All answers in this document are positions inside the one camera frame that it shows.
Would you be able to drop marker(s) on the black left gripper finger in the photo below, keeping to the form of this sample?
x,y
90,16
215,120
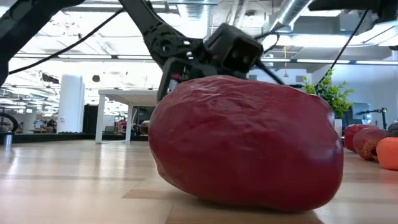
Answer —
x,y
269,72
166,77

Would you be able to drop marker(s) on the large dark red apple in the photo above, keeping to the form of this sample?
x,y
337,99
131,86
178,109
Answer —
x,y
245,143

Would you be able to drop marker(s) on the mottled red fruit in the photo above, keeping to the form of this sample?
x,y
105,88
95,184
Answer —
x,y
367,144

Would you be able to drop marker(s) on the large wrinkled orange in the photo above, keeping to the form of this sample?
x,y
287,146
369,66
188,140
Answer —
x,y
388,154

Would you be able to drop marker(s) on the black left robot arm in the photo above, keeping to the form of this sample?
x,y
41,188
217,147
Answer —
x,y
155,31

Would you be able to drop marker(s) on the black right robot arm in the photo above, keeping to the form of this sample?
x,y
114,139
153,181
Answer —
x,y
342,4

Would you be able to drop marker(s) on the yellow hanging pendant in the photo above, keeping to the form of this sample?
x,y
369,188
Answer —
x,y
285,74

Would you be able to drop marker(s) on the black pole stand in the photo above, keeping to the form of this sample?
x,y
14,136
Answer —
x,y
295,86

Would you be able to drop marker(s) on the white metal shelf riser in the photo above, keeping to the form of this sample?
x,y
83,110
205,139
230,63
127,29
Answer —
x,y
130,96

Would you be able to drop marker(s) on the green plant in white pot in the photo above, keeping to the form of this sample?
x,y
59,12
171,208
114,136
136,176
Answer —
x,y
332,93

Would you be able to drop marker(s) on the white round column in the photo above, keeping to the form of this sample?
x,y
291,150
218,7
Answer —
x,y
71,102

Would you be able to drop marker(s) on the grey computer monitor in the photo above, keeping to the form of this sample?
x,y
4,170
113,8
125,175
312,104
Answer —
x,y
360,116

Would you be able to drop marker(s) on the black wheel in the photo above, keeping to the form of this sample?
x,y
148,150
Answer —
x,y
12,119

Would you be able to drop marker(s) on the silver metal cylinder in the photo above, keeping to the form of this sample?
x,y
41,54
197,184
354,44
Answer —
x,y
7,140

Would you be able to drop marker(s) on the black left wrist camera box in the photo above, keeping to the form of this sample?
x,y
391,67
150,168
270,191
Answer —
x,y
233,49

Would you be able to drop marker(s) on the black table edge frame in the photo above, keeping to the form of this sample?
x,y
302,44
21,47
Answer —
x,y
46,137

